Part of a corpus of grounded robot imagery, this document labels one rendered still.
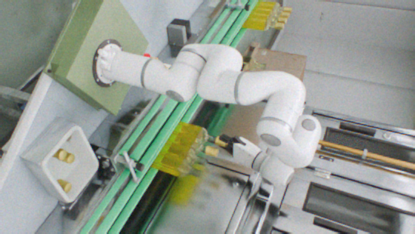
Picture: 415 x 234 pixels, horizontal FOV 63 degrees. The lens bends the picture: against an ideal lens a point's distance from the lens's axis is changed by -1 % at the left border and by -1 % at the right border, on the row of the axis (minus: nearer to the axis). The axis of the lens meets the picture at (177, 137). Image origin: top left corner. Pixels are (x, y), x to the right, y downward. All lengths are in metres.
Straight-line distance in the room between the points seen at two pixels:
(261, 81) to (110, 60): 0.47
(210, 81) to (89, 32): 0.38
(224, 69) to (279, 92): 0.15
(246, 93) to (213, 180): 0.62
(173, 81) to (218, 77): 0.13
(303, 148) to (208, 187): 0.58
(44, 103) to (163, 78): 0.37
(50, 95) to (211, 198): 0.70
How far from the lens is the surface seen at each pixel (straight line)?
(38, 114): 1.08
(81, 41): 1.03
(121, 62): 1.05
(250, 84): 0.84
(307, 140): 0.91
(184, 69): 0.96
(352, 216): 1.43
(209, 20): 1.76
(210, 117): 1.67
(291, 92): 0.86
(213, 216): 1.31
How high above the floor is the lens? 1.52
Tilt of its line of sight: 23 degrees down
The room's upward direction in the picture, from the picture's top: 107 degrees clockwise
